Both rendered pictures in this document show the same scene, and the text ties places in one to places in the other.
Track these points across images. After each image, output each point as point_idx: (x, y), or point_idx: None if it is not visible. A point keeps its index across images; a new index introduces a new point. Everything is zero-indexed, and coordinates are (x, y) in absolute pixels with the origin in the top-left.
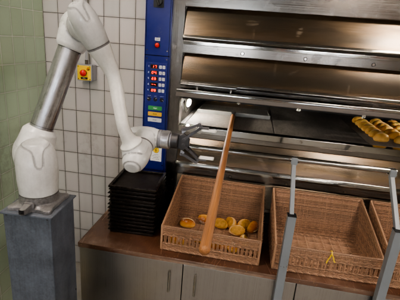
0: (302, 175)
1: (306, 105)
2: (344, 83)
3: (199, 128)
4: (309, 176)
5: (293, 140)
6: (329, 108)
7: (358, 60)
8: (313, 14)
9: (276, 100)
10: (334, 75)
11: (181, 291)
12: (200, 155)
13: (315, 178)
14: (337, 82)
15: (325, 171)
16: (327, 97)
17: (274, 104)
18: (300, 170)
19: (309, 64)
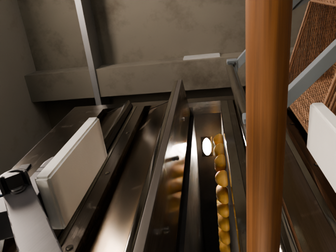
0: (322, 214)
1: (147, 198)
2: (127, 193)
3: (10, 196)
4: (316, 204)
5: (244, 244)
6: (155, 170)
7: (96, 186)
8: None
9: (129, 249)
10: (113, 209)
11: None
12: None
13: (313, 190)
14: (125, 201)
15: (292, 189)
16: None
17: (139, 251)
18: (311, 220)
19: (86, 246)
